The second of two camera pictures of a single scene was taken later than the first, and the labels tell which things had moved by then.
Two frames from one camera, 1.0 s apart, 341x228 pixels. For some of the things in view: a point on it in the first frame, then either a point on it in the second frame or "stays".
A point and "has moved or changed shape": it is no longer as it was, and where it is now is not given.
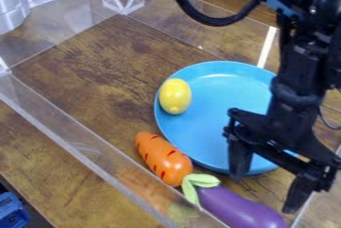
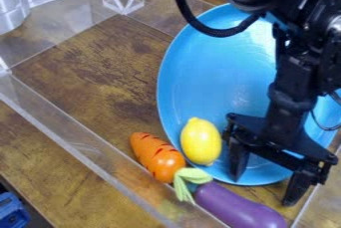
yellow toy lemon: x=174 y=96 to x=200 y=141
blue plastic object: x=14 y=211 stays
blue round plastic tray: x=223 y=86 has moved or changed shape
